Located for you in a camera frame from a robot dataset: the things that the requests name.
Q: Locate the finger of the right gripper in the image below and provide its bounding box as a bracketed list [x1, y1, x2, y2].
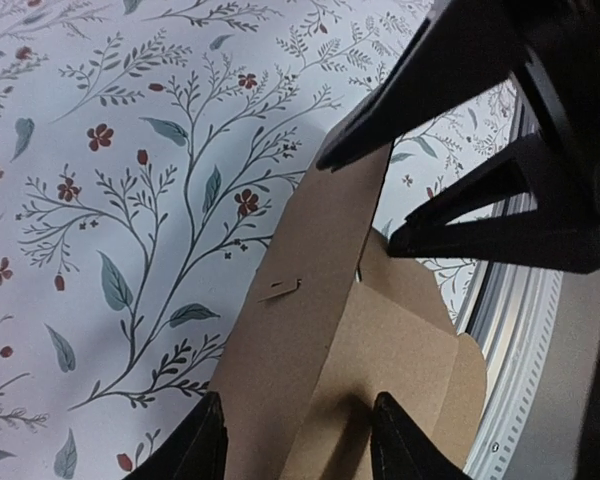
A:
[385, 130, 600, 275]
[316, 0, 532, 170]

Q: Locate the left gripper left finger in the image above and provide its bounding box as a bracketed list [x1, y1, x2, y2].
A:
[124, 391, 228, 480]

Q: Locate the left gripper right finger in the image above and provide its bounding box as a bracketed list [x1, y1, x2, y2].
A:
[370, 392, 470, 480]

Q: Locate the brown cardboard box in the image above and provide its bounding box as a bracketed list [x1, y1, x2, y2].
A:
[210, 146, 486, 479]

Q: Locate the floral patterned table mat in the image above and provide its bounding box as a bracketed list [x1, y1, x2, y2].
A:
[0, 0, 519, 480]

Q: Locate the aluminium front rail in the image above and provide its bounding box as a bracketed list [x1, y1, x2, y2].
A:
[454, 89, 600, 480]

